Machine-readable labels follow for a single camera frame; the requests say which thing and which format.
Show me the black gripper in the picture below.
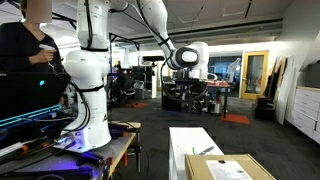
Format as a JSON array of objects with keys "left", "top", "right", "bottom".
[{"left": 186, "top": 77, "right": 208, "bottom": 96}]

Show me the grey marker pen blue cap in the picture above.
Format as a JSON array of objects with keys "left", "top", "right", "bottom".
[{"left": 198, "top": 145, "right": 215, "bottom": 156}]

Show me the white handheld controller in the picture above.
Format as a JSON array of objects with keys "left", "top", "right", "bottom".
[{"left": 38, "top": 43, "right": 57, "bottom": 52}]

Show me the black floor box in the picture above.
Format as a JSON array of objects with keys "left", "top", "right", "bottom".
[{"left": 254, "top": 96, "right": 277, "bottom": 122}]

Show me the brown cardboard box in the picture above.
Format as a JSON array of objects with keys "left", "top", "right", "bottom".
[{"left": 184, "top": 153, "right": 277, "bottom": 180}]

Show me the person's hand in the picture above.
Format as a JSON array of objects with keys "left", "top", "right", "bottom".
[{"left": 29, "top": 48, "right": 56, "bottom": 65}]

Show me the red topped desk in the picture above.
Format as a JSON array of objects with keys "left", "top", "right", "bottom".
[{"left": 206, "top": 81, "right": 232, "bottom": 119}]

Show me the dark workbench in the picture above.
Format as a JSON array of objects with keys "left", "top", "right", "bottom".
[{"left": 161, "top": 75, "right": 208, "bottom": 114}]

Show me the yellow framed glass door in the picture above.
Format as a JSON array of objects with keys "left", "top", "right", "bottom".
[{"left": 239, "top": 50, "right": 270, "bottom": 100}]

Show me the large orange floor mat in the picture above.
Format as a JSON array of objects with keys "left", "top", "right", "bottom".
[{"left": 220, "top": 113, "right": 252, "bottom": 126}]

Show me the white cubby shelf unit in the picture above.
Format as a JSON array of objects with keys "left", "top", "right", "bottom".
[{"left": 168, "top": 126, "right": 225, "bottom": 180}]

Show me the small orange floor mat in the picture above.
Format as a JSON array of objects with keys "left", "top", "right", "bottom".
[{"left": 124, "top": 101, "right": 150, "bottom": 109}]

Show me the black office chair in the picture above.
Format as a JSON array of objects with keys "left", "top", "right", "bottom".
[{"left": 111, "top": 71, "right": 137, "bottom": 105}]

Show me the white leaning board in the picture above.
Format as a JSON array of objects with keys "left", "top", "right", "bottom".
[{"left": 275, "top": 55, "right": 296, "bottom": 126}]

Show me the white printed paper label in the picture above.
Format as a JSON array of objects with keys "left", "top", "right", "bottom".
[{"left": 205, "top": 159, "right": 253, "bottom": 180}]

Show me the wood edged robot table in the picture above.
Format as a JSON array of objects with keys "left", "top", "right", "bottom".
[{"left": 0, "top": 121, "right": 143, "bottom": 180}]

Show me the orange clamp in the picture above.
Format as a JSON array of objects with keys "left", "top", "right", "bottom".
[{"left": 121, "top": 151, "right": 130, "bottom": 168}]

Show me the white drawer cabinet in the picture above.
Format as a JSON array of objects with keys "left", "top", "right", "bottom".
[{"left": 288, "top": 85, "right": 320, "bottom": 145}]

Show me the black laptop screen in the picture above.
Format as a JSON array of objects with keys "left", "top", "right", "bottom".
[{"left": 0, "top": 72, "right": 72, "bottom": 119}]

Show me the person in black shirt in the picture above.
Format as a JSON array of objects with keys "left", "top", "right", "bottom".
[{"left": 0, "top": 0, "right": 64, "bottom": 74}]

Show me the white post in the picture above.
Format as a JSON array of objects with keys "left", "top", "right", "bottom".
[{"left": 151, "top": 64, "right": 158, "bottom": 100}]

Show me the black camera bar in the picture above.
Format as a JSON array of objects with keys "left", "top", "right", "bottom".
[{"left": 141, "top": 55, "right": 166, "bottom": 63}]

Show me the black handle tool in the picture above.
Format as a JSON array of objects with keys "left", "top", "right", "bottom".
[{"left": 76, "top": 151, "right": 105, "bottom": 168}]

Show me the blue lit metal rail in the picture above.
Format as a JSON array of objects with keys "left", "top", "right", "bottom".
[{"left": 0, "top": 104, "right": 64, "bottom": 128}]

